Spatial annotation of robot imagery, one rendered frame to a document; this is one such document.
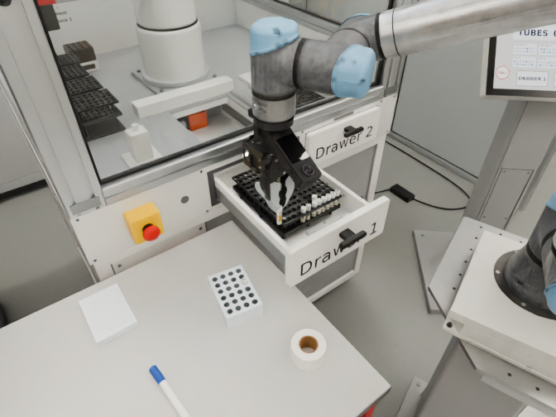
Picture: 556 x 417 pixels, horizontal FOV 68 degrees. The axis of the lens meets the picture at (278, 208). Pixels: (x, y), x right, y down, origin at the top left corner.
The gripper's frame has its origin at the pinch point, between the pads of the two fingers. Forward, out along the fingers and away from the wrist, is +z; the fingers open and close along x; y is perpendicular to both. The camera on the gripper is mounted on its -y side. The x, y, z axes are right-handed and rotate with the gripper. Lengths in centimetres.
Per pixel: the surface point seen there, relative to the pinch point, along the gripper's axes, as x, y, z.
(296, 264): 2.4, -7.6, 9.4
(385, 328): -57, -4, 98
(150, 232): 20.2, 20.8, 9.3
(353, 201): -22.5, -1.8, 10.0
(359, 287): -65, 17, 98
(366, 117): -53, 19, 7
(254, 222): 0.6, 8.3, 9.7
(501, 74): -90, -2, -3
